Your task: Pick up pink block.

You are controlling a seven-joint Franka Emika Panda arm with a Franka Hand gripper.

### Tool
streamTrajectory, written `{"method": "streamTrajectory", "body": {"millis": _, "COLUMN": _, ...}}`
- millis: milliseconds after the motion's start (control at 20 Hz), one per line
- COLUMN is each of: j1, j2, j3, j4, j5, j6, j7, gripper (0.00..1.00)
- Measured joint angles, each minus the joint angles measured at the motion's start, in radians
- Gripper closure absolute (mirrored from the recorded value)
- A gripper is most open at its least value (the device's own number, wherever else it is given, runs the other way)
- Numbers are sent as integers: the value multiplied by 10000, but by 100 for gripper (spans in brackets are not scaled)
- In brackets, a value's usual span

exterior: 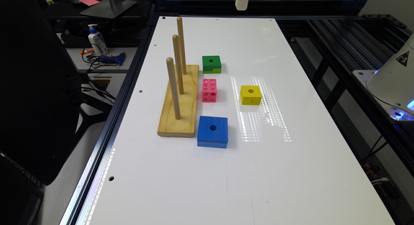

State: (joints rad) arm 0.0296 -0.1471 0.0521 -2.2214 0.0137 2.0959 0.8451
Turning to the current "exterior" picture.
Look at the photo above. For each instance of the white hanging cylinder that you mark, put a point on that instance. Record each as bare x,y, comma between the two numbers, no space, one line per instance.
241,5

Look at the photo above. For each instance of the wooden peg base board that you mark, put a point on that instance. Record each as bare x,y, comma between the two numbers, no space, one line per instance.
169,126

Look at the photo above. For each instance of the black office chair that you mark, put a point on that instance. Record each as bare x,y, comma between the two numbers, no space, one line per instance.
44,113

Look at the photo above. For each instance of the rear wooden peg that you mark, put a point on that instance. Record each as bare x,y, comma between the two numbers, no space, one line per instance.
181,45

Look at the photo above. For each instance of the blue block with hole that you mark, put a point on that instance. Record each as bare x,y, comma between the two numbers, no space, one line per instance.
212,132

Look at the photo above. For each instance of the middle wooden peg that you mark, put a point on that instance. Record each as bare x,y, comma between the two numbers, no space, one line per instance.
178,65

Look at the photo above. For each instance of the front wooden peg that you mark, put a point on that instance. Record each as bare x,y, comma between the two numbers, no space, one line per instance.
173,87

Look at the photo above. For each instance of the blue glue gun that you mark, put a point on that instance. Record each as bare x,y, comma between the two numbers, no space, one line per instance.
118,60

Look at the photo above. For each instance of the pink linking cube block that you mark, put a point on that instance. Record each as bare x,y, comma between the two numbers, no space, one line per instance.
209,90

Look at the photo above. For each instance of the wooden peg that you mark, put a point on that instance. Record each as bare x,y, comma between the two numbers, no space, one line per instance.
178,65
181,45
173,87

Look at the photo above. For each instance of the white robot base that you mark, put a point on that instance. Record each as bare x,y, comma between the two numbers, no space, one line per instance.
392,84

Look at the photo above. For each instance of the yellow block with hole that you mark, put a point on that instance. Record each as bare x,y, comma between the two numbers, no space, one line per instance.
250,95

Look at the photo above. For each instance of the white lotion pump bottle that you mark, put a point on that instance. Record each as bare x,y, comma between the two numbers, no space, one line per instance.
96,40

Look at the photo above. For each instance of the green block with hole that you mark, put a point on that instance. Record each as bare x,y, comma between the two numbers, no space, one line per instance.
211,64

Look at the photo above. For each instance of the pink sticky note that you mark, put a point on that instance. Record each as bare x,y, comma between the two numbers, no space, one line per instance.
89,2

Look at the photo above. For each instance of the grey monitor stand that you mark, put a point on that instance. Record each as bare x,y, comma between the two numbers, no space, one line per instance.
108,8

